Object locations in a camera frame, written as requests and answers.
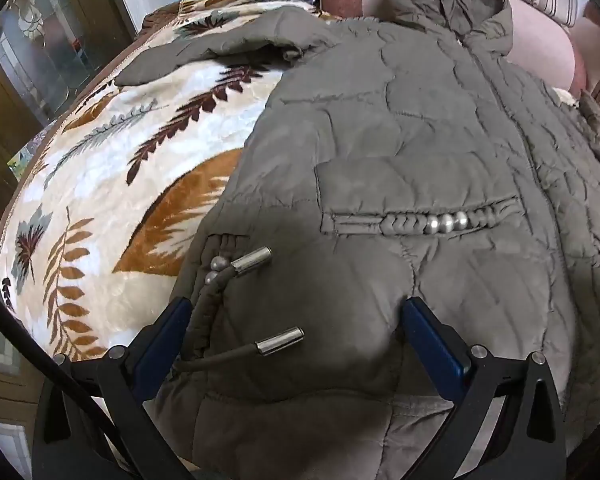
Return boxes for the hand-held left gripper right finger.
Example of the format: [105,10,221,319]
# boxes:
[402,296,567,480]

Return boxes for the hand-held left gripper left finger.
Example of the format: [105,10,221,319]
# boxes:
[31,296,201,480]

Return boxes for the olive green quilted jacket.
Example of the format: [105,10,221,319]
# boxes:
[116,0,600,480]

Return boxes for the leaf-print plush blanket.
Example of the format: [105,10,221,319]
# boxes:
[0,0,341,361]

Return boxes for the patterned glass door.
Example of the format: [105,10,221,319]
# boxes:
[0,0,136,126]

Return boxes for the pink sofa seat cushion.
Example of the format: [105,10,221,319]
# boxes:
[320,0,588,97]

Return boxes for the black cable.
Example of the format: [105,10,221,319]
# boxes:
[0,275,141,480]

